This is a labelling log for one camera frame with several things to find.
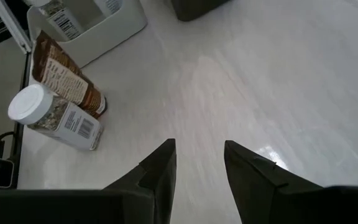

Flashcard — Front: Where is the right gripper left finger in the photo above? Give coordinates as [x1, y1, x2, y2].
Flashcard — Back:
[104, 139, 177, 224]

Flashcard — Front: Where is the light grey plastic bin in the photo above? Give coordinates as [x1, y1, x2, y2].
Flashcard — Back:
[26, 0, 148, 68]

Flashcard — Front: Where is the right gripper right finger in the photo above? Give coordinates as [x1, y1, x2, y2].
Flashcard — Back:
[224, 140, 323, 224]

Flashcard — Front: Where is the black metal rig frame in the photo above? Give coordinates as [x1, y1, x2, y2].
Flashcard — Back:
[0, 0, 32, 190]

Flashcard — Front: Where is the white bar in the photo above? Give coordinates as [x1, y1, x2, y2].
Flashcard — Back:
[0, 0, 32, 54]

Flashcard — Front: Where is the dark grey plastic bin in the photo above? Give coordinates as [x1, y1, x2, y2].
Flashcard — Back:
[170, 0, 231, 22]

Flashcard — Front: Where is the orange taco seasoning packet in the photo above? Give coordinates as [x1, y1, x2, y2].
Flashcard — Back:
[31, 30, 108, 119]

